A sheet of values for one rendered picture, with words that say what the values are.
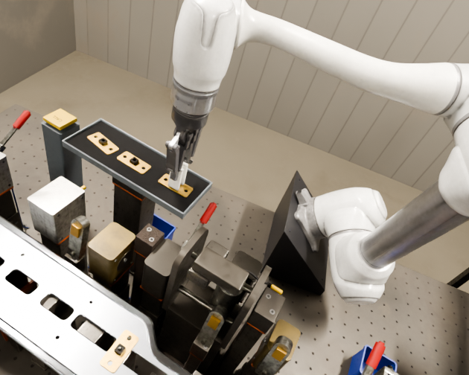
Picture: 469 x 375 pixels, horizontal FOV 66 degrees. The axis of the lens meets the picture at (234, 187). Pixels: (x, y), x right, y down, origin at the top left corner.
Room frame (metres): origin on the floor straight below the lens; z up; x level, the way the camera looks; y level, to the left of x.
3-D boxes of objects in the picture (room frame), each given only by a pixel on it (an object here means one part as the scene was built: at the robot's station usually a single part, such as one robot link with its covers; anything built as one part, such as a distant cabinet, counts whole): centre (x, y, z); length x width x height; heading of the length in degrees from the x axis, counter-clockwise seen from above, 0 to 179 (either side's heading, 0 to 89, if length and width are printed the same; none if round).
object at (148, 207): (0.64, 0.25, 0.92); 0.10 x 0.08 x 0.45; 76
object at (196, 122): (0.61, 0.14, 1.36); 0.08 x 0.07 x 0.09; 168
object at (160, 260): (0.48, 0.09, 0.89); 0.12 x 0.07 x 0.38; 166
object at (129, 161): (0.64, 0.26, 1.17); 0.08 x 0.04 x 0.01; 75
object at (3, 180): (0.58, 0.64, 0.88); 0.12 x 0.07 x 0.36; 166
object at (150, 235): (0.49, 0.15, 0.90); 0.05 x 0.05 x 0.40; 76
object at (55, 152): (0.70, 0.50, 0.92); 0.08 x 0.08 x 0.44; 76
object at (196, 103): (0.61, 0.14, 1.43); 0.09 x 0.09 x 0.06
